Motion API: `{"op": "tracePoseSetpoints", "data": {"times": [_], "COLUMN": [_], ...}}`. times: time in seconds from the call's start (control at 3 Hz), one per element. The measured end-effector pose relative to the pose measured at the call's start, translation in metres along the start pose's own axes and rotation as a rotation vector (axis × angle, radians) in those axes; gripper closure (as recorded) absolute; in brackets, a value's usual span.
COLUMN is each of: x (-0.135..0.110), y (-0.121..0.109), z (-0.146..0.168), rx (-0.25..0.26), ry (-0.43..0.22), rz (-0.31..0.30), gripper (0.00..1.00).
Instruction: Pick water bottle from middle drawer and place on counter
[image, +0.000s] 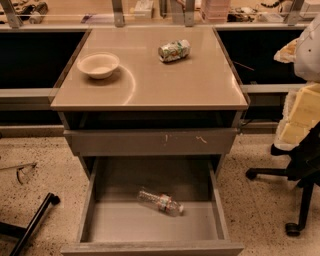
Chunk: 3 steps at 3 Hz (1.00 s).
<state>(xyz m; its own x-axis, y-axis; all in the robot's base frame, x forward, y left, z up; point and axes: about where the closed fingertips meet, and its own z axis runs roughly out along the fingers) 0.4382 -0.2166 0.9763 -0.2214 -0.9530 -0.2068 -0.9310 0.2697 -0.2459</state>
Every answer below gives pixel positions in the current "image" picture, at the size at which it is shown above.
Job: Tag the black chair leg left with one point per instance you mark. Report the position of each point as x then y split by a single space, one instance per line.
22 234

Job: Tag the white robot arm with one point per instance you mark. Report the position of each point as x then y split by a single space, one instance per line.
307 67

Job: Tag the metal shelf bracket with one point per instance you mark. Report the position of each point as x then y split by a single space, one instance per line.
117 6

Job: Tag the white paper bowl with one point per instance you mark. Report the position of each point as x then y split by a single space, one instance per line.
98 65

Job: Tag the crushed green soda can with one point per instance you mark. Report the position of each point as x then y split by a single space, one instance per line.
174 51

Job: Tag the open middle drawer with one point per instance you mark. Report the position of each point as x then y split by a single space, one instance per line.
115 223

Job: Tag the black office chair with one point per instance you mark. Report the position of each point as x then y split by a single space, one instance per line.
304 167

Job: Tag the clear plastic water bottle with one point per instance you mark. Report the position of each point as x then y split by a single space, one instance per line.
161 202

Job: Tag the grey drawer cabinet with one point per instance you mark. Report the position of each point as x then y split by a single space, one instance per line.
196 92

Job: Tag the pink stacked container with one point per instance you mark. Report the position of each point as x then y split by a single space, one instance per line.
215 11

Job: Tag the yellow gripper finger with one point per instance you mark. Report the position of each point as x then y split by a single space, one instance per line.
304 115
287 53

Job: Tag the closed top drawer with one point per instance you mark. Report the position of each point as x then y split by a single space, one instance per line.
150 142

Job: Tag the metal wire object on floor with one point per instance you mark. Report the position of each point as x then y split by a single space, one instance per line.
23 171

